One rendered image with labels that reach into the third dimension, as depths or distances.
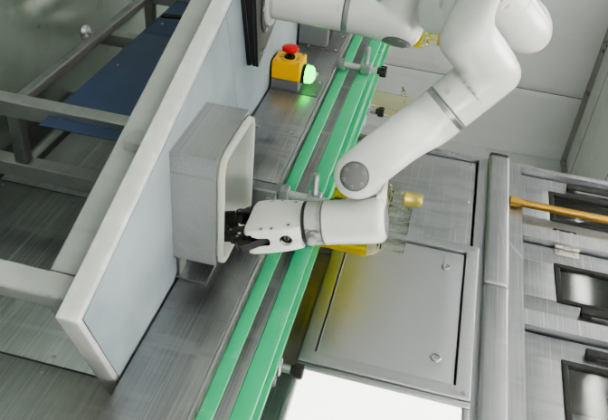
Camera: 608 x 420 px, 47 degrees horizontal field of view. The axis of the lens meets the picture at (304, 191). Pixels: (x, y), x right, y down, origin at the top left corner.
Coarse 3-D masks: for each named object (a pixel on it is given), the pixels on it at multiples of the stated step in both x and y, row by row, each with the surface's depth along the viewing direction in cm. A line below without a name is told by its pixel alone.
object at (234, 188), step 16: (240, 128) 117; (240, 144) 126; (224, 160) 110; (240, 160) 128; (224, 176) 111; (240, 176) 130; (224, 192) 113; (240, 192) 132; (224, 208) 133; (240, 224) 130; (224, 256) 122
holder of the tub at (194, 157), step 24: (192, 120) 118; (216, 120) 119; (240, 120) 120; (192, 144) 112; (216, 144) 113; (192, 168) 111; (216, 168) 110; (192, 192) 114; (216, 192) 113; (192, 216) 117; (216, 216) 116; (192, 240) 120; (216, 240) 119; (192, 264) 129
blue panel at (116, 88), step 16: (144, 32) 193; (160, 32) 193; (128, 48) 184; (144, 48) 184; (160, 48) 185; (112, 64) 176; (128, 64) 176; (144, 64) 177; (96, 80) 168; (112, 80) 169; (128, 80) 170; (144, 80) 170; (80, 96) 162; (96, 96) 162; (112, 96) 163; (128, 96) 163; (112, 112) 157; (128, 112) 157; (64, 128) 150; (80, 128) 151; (96, 128) 151
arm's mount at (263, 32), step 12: (252, 0) 131; (264, 0) 136; (252, 12) 133; (252, 24) 136; (264, 24) 141; (252, 36) 138; (264, 36) 145; (252, 48) 141; (264, 48) 147; (252, 60) 144
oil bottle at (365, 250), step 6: (324, 246) 150; (330, 246) 150; (336, 246) 149; (342, 246) 149; (348, 246) 149; (354, 246) 148; (360, 246) 148; (366, 246) 148; (372, 246) 147; (378, 246) 148; (348, 252) 150; (354, 252) 149; (360, 252) 149; (366, 252) 148; (372, 252) 148
